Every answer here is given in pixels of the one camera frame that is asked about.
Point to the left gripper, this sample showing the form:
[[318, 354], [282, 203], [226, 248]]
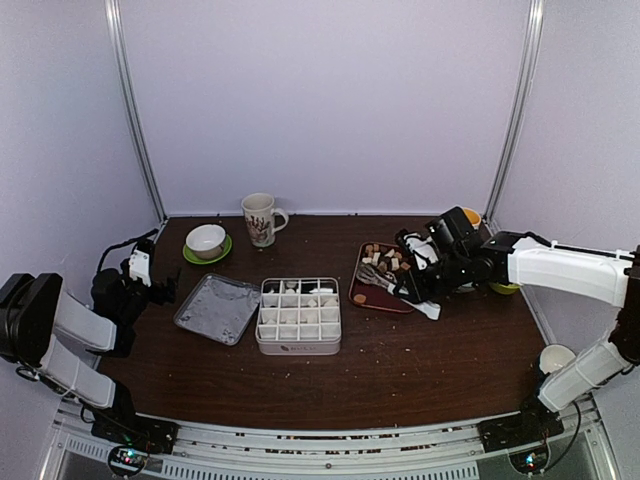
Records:
[[159, 296]]

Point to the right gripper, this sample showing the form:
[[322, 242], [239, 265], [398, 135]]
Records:
[[419, 292]]

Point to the white handled tongs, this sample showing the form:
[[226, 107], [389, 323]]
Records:
[[368, 275]]

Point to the bunny tin lid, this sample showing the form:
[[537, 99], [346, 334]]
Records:
[[219, 309]]

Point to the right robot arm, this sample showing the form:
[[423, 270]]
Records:
[[608, 276]]

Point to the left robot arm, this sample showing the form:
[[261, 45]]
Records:
[[38, 311]]

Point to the red chocolate tray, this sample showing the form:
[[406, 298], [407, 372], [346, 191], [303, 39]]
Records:
[[372, 296]]

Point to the yellow inside floral mug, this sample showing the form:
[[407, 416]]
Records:
[[474, 217]]

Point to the green small bowl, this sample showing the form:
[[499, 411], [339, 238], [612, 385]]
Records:
[[503, 289]]

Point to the green saucer plate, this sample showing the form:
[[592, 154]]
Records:
[[190, 256]]

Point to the white ceramic bowl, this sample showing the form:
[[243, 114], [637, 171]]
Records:
[[206, 242]]

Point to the white cup near base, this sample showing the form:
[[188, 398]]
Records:
[[554, 357]]

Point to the seashell coral mug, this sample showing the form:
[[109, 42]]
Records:
[[263, 218]]

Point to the tin box with dividers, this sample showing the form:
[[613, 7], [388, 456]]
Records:
[[286, 327]]

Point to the right aluminium frame post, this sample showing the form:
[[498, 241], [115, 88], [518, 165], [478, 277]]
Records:
[[527, 69]]

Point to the aluminium frame post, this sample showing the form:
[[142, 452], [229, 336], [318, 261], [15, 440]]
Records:
[[527, 69], [116, 32]]

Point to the front aluminium rail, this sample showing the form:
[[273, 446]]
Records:
[[451, 450]]

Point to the left aluminium frame post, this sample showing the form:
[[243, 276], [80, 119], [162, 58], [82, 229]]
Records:
[[116, 32]]

